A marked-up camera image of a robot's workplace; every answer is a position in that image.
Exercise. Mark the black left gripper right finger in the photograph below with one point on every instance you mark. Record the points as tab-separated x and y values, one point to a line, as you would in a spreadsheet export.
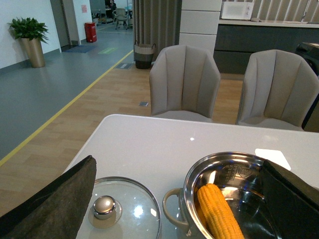
292	203

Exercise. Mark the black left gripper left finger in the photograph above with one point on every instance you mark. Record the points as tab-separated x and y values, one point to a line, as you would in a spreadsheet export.
56	211

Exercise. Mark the glass pot lid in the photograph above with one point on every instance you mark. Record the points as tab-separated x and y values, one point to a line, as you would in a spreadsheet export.
121	208

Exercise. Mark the yellow corn cob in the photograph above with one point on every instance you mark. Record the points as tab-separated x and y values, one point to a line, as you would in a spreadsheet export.
219	216

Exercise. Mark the white electric cooking pot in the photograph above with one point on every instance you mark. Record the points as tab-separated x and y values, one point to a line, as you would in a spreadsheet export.
237	176

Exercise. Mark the beige chair right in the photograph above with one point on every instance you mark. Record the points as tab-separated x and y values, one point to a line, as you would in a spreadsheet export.
278	91

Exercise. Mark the beige chair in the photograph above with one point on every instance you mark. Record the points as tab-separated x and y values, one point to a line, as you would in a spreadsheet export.
184	82
278	91

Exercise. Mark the black washing machine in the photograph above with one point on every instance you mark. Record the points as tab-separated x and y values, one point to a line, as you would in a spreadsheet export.
310	52

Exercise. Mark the beige chair left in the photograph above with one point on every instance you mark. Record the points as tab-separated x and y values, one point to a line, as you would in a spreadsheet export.
184	82

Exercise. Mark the grey kitchen counter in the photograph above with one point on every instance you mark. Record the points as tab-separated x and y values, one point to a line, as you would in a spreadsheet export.
236	42

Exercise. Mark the potted green plant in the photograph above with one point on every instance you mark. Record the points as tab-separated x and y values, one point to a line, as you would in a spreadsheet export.
32	33

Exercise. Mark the woven laundry basket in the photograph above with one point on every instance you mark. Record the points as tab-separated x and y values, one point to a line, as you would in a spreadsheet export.
143	55

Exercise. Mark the red bin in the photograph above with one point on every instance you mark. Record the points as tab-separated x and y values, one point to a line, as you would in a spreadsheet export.
90	32

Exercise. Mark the white microwave oven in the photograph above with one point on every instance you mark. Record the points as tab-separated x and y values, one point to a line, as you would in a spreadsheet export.
236	10

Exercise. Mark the office chair far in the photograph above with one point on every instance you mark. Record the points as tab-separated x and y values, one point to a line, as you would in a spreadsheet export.
121	16

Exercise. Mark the white refrigerator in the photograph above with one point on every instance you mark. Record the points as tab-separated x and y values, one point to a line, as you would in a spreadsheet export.
199	23

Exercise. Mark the grey curtain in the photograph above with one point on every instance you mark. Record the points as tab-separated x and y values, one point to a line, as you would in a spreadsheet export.
157	22

